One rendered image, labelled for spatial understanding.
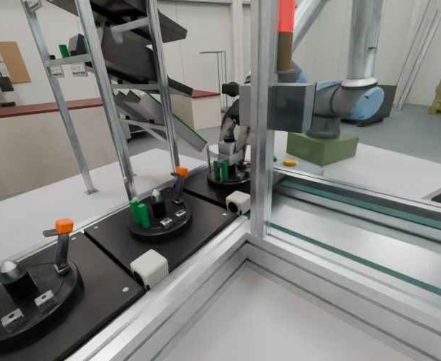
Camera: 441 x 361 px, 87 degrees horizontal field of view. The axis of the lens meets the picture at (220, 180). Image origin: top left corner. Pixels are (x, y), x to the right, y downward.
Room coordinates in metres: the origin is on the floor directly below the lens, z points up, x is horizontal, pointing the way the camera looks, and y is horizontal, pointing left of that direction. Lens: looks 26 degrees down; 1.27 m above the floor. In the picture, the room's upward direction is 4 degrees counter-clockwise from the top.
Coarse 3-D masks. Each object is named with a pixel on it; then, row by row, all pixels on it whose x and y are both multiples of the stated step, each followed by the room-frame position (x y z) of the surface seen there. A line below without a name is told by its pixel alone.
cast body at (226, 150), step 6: (228, 138) 0.61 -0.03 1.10; (234, 138) 0.61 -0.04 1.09; (222, 144) 0.60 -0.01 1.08; (228, 144) 0.59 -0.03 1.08; (234, 144) 0.60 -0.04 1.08; (222, 150) 0.60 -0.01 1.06; (228, 150) 0.59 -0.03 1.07; (234, 150) 0.60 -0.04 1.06; (240, 150) 0.62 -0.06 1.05; (222, 156) 0.60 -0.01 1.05; (228, 156) 0.58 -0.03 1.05; (234, 156) 0.60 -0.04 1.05; (240, 156) 0.62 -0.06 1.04; (222, 162) 0.58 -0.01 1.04; (228, 162) 0.58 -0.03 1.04; (234, 162) 0.60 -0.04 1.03
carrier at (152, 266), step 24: (168, 192) 0.56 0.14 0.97; (120, 216) 0.46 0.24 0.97; (144, 216) 0.38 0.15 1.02; (168, 216) 0.41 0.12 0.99; (192, 216) 0.42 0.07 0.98; (216, 216) 0.43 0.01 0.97; (96, 240) 0.38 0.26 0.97; (120, 240) 0.37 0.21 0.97; (144, 240) 0.36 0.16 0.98; (168, 240) 0.36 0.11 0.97; (192, 240) 0.36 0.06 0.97; (120, 264) 0.31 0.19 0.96; (144, 264) 0.28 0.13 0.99; (168, 264) 0.30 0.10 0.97; (144, 288) 0.27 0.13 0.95
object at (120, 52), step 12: (108, 36) 0.66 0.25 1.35; (120, 36) 0.68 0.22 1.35; (108, 48) 0.66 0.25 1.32; (120, 48) 0.68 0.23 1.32; (132, 48) 0.70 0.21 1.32; (144, 48) 0.72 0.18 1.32; (108, 60) 0.66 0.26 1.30; (120, 60) 0.67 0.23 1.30; (132, 60) 0.69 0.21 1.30; (144, 60) 0.71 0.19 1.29; (120, 72) 0.77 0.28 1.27; (132, 72) 0.71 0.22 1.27; (144, 72) 0.71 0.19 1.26; (168, 84) 0.75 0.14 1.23; (180, 84) 0.78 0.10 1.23
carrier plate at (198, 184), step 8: (192, 176) 0.65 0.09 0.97; (200, 176) 0.65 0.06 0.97; (184, 184) 0.60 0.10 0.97; (192, 184) 0.60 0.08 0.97; (200, 184) 0.59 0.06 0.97; (208, 184) 0.59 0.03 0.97; (184, 192) 0.58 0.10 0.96; (192, 192) 0.56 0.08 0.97; (200, 192) 0.55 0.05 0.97; (208, 192) 0.55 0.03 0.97; (216, 192) 0.54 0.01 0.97; (224, 192) 0.54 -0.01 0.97; (232, 192) 0.54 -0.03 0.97; (248, 192) 0.53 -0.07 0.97; (208, 200) 0.52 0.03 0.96; (216, 200) 0.50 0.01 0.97; (224, 200) 0.50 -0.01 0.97
